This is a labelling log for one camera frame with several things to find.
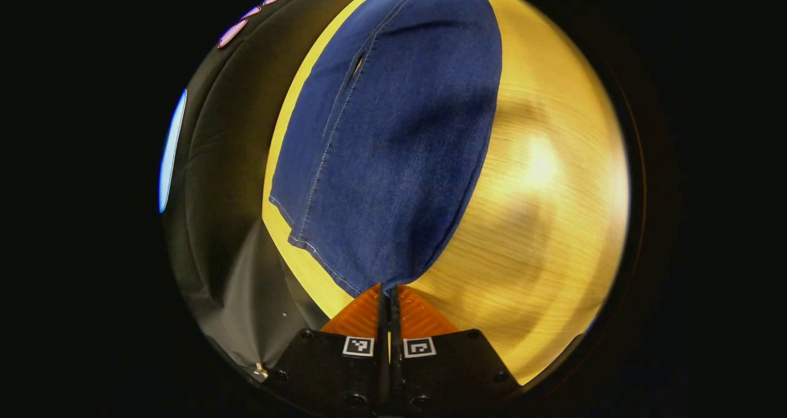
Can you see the black backdrop cloth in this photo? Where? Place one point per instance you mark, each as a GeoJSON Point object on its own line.
{"type": "Point", "coordinates": [227, 160]}

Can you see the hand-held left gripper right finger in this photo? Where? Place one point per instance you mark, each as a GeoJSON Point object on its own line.
{"type": "Point", "coordinates": [449, 369]}

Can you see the blue denim jeans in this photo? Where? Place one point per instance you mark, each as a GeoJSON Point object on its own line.
{"type": "Point", "coordinates": [399, 160]}

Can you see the small silver metal clip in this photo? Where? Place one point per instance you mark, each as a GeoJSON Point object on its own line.
{"type": "Point", "coordinates": [259, 372]}

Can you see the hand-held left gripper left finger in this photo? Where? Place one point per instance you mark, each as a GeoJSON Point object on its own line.
{"type": "Point", "coordinates": [332, 369]}

